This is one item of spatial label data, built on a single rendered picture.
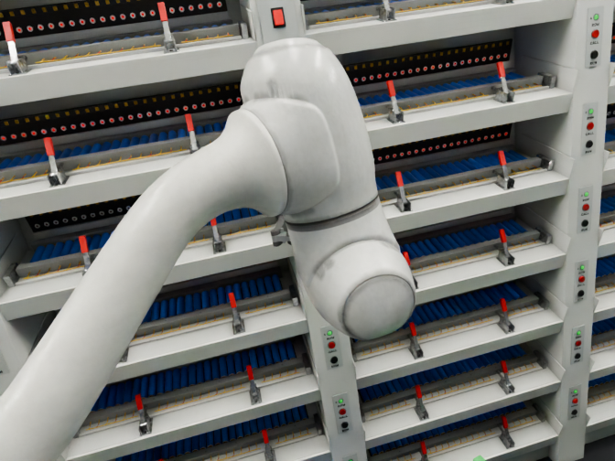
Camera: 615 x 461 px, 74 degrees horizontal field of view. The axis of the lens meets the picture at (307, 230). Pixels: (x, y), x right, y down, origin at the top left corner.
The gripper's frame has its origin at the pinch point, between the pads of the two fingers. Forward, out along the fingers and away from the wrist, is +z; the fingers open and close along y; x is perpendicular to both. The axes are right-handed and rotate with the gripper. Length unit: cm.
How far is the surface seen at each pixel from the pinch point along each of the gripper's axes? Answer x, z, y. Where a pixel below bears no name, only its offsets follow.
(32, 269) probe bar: -5, 20, -55
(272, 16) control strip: 35.3, 10.4, 3.7
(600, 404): -88, 19, 89
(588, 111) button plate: 6, 11, 74
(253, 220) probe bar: -4.4, 19.0, -7.5
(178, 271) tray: -10.3, 13.1, -25.2
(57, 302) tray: -11, 14, -50
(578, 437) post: -93, 14, 77
